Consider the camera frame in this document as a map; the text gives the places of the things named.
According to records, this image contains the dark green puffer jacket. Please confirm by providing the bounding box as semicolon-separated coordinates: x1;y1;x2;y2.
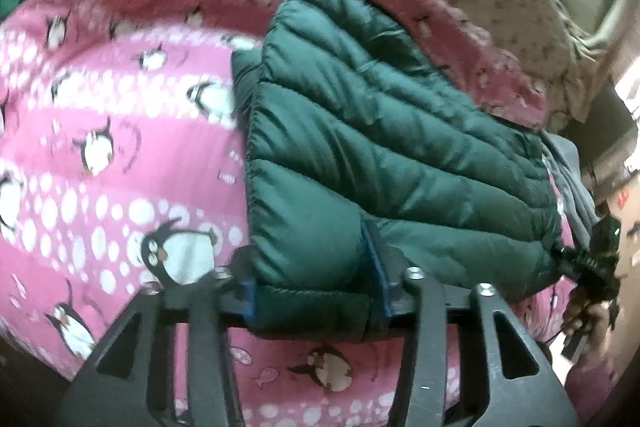
231;0;562;335

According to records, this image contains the person right hand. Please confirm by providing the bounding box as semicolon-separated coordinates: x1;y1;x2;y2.
562;288;610;343

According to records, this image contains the grey folded garment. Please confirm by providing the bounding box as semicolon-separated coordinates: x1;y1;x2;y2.
540;130;599;243

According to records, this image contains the pink penguin print blanket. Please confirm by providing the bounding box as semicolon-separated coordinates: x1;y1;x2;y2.
1;0;578;426

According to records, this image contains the beige curtain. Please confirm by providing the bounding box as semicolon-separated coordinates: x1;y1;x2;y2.
556;0;639;122

